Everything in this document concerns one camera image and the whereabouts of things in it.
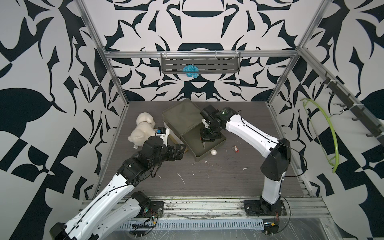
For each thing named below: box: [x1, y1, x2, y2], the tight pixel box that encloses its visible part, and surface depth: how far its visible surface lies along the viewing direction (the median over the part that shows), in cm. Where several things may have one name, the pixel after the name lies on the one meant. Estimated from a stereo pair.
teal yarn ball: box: [182, 64, 200, 78], surface depth 93 cm
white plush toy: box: [127, 112, 157, 146], surface depth 98 cm
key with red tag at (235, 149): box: [231, 145, 240, 153], surface depth 97 cm
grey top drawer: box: [180, 124, 227, 162], surface depth 78 cm
